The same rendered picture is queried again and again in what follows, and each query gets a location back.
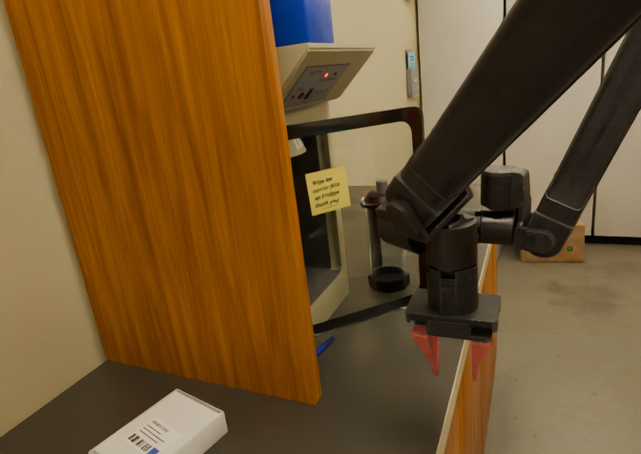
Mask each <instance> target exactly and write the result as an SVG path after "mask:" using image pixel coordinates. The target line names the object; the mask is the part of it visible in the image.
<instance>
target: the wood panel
mask: <svg viewBox="0 0 641 454"><path fill-rule="evenodd" d="M4 4H5V7H6V10H7V14H8V17H9V20H10V26H11V29H12V33H13V36H14V40H15V43H16V47H17V49H18V53H19V56H20V60H21V63H22V67H23V70H24V73H25V76H26V79H27V83H28V86H29V90H30V93H31V99H32V103H33V106H34V109H35V112H36V116H37V119H38V123H39V126H40V130H41V133H42V135H43V139H44V142H45V146H46V149H47V153H48V156H49V160H50V163H51V166H52V172H53V175H54V179H55V182H56V186H57V189H58V193H59V195H60V198H61V202H62V205H63V209H64V212H65V216H66V219H67V222H68V225H69V229H70V232H71V236H72V242H73V245H74V249H75V252H76V254H77V258H78V261H79V265H80V268H81V272H82V275H83V279H84V281H85V285H86V288H87V292H88V295H89V299H90V302H91V306H92V309H93V314H94V317H95V321H96V324H97V328H98V331H99V335H100V338H101V341H102V344H103V348H104V351H105V355H106V358H107V361H115V362H120V363H125V364H129V365H133V366H137V367H142V368H147V369H151V370H155V371H159V372H164V373H168V374H173V375H178V376H181V377H186V378H190V379H195V380H200V381H204V382H211V383H216V384H221V385H225V386H230V387H234V388H238V389H242V390H247V391H252V392H256V393H260V394H264V395H269V396H274V397H278V398H283V399H286V400H291V401H296V402H304V403H308V404H313V405H315V404H316V403H317V401H318V400H319V398H320V396H321V380H320V372H319V366H318V358H317V351H316V344H315V337H314V329H313V322H312V315H311V308H310V300H309V294H308V286H307V279H306V272H305V265H304V257H303V251H302V243H301V236H300V223H299V215H298V208H297V201H296V194H295V186H294V179H293V172H292V165H291V157H290V151H289V143H288V136H287V129H286V122H285V114H284V108H283V100H282V93H281V85H280V79H279V65H278V58H277V51H276V43H275V36H274V29H273V22H272V14H271V8H270V0H4Z"/></svg>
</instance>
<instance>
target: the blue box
mask: <svg viewBox="0 0 641 454"><path fill-rule="evenodd" d="M270 8H271V14H272V22H273V29H274V36H275V43H276V47H283V46H290V45H296V44H302V43H334V33H333V24H332V14H331V3H330V0H270Z"/></svg>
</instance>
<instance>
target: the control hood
mask: <svg viewBox="0 0 641 454"><path fill-rule="evenodd" d="M374 49H375V46H374V45H373V44H336V43H302V44H296V45H290V46H283V47H276V51H277V58H278V65H279V79H280V85H281V93H282V100H283V101H284V100H285V98H286V97H287V95H288V94H289V93H290V92H291V90H292V89H293V87H294V86H295V84H296V83H297V81H298V80H299V78H300V76H301V75H302V73H303V72H304V70H305V69H306V67H312V66H324V65H336V64H348V63H350V65H349V66H348V68H347V69H346V70H345V72H344V73H343V75H342V76H341V78H340V79H339V80H338V82H337V83H336V85H335V86H334V87H333V89H332V90H331V92H330V93H329V94H328V95H327V96H326V97H325V99H322V100H318V101H314V102H310V103H306V104H301V105H298V106H294V107H290V108H285V109H284V111H285V112H287V111H291V110H295V109H298V108H302V107H306V106H310V105H314V104H318V103H321V102H325V101H329V100H333V99H337V98H339V97H341V95H342V94H343V92H344V91H345V90H346V88H347V87H348V85H349V84H350V83H351V81H352V80H353V79H354V77H355V76H356V75H357V73H358V72H359V71H360V69H361V68H362V66H363V65H364V64H365V62H366V61H367V60H368V58H369V57H370V56H371V54H372V53H373V51H374Z"/></svg>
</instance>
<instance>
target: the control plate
mask: <svg viewBox="0 0 641 454"><path fill-rule="evenodd" d="M349 65H350V63H348V64H336V65H324V66H312V67H306V69H305V70H304V72H303V73H302V75H301V76H300V78H299V80H298V81H297V83H296V84H295V86H294V87H293V89H292V90H291V92H290V93H289V94H288V95H287V97H286V98H285V100H284V101H283V108H284V109H285V108H290V107H294V106H298V105H301V104H306V103H310V102H314V101H318V100H322V99H325V97H326V96H327V95H328V94H329V93H330V92H331V90H332V89H333V87H334V86H335V85H336V83H337V82H338V80H339V79H340V78H341V76H342V75H343V73H344V72H345V70H346V69H347V68H348V66H349ZM335 72H337V74H336V75H335V76H333V75H334V73H335ZM327 73H328V75H327V76H326V77H324V76H325V75H326V74H327ZM313 88H315V89H314V91H312V93H311V94H310V96H309V97H308V98H307V99H303V98H304V97H305V96H306V95H307V94H308V92H309V91H310V89H313ZM327 88H328V90H329V91H328V92H326V91H325V90H326V89H327ZM321 89H323V93H320V91H321ZM316 90H318V92H319V93H318V94H316V93H315V91H316ZM301 93H304V97H303V98H302V99H298V97H299V95H300V94H301ZM292 95H295V97H294V98H293V99H291V97H292Z"/></svg>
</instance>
